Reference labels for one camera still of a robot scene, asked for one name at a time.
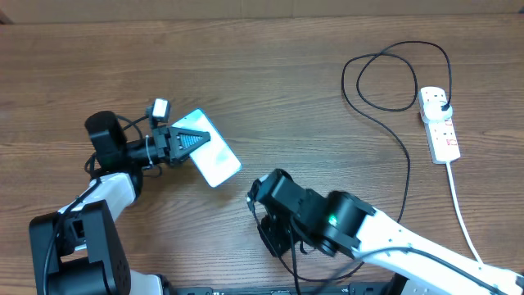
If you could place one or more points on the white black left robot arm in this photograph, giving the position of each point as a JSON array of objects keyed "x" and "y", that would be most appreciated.
[{"x": 77, "y": 250}]

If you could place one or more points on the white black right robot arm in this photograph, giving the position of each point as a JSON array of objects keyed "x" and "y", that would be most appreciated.
[{"x": 343, "y": 223}]

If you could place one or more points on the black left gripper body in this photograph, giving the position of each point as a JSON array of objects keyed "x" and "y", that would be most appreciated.
[{"x": 162, "y": 146}]

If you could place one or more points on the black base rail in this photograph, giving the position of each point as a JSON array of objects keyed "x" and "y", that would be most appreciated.
[{"x": 355, "y": 288}]

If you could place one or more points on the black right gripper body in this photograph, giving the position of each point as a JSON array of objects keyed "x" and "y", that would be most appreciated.
[{"x": 282, "y": 232}]

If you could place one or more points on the white charger adapter plug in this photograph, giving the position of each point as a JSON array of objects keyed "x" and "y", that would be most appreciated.
[{"x": 434, "y": 112}]

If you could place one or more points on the white power strip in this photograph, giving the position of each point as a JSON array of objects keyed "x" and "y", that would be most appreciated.
[{"x": 441, "y": 137}]

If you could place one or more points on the smartphone with lit screen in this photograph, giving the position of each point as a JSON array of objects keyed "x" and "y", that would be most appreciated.
[{"x": 215, "y": 159}]

